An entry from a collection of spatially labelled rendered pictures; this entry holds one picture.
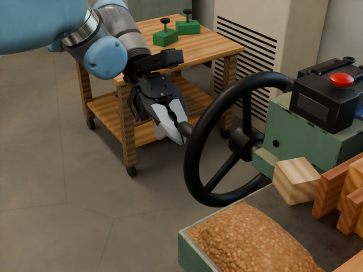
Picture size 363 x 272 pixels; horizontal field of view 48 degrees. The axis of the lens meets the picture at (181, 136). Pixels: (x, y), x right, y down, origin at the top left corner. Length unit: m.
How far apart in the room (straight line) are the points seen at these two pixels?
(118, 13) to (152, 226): 1.05
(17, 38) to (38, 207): 1.74
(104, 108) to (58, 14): 1.97
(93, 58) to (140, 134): 1.24
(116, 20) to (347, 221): 0.59
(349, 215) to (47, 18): 0.40
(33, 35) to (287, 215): 0.41
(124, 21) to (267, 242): 0.58
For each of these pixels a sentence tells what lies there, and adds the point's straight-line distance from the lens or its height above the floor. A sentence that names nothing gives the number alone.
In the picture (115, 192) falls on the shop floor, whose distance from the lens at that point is 1.89.
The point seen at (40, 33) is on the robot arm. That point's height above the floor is 1.20.
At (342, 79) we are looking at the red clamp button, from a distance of 0.57.
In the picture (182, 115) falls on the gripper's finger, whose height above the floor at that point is 0.86.
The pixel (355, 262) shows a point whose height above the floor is 0.94.
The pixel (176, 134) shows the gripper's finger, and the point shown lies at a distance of 0.75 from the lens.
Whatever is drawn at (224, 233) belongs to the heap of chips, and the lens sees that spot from 0.45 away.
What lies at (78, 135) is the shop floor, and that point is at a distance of 2.30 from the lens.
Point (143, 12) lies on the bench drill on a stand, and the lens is 2.59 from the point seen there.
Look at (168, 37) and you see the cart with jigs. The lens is 1.94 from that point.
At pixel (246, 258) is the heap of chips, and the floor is 0.93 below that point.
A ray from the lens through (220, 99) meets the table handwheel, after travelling 0.68.
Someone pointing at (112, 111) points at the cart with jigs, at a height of 0.18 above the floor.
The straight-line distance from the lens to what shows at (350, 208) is 0.50.
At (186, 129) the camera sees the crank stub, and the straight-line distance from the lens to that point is 0.72.
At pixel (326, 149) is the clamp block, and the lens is 0.59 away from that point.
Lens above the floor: 1.26
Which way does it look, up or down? 35 degrees down
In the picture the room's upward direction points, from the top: straight up
